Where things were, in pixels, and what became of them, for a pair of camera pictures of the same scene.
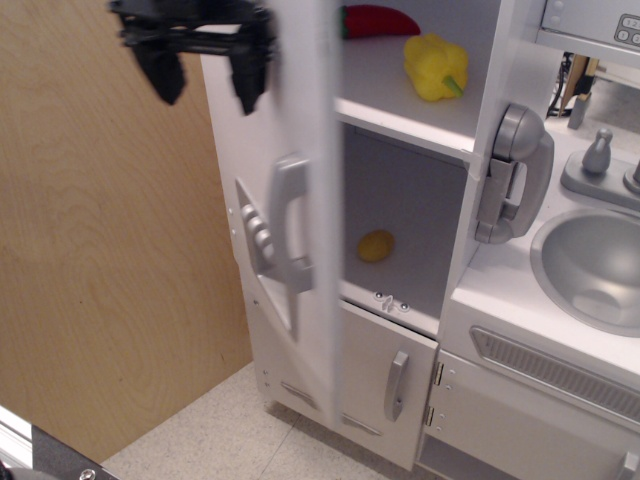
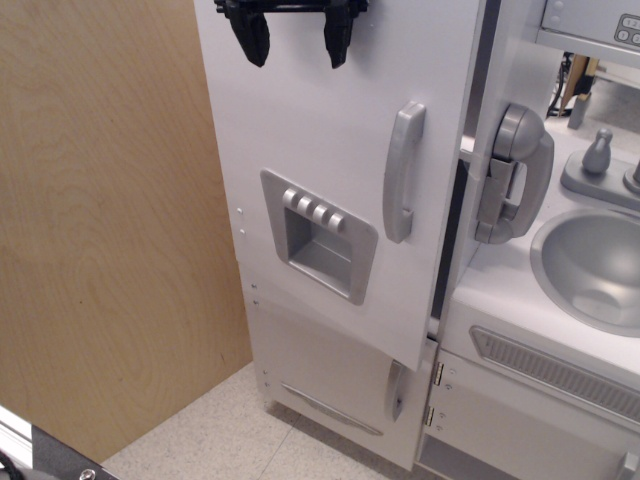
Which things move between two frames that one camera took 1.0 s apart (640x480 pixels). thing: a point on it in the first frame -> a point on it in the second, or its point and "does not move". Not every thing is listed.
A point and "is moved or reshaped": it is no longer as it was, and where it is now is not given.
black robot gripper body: (147, 27) -> (291, 6)
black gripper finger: (249, 76) -> (338, 30)
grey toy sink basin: (587, 262) does not move
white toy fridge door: (285, 162) is moved or reshaped
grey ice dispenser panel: (259, 239) -> (320, 239)
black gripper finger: (165, 72) -> (253, 35)
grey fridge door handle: (291, 181) -> (408, 129)
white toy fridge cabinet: (409, 163) -> (493, 286)
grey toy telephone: (517, 189) does not move
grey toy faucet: (595, 173) does not move
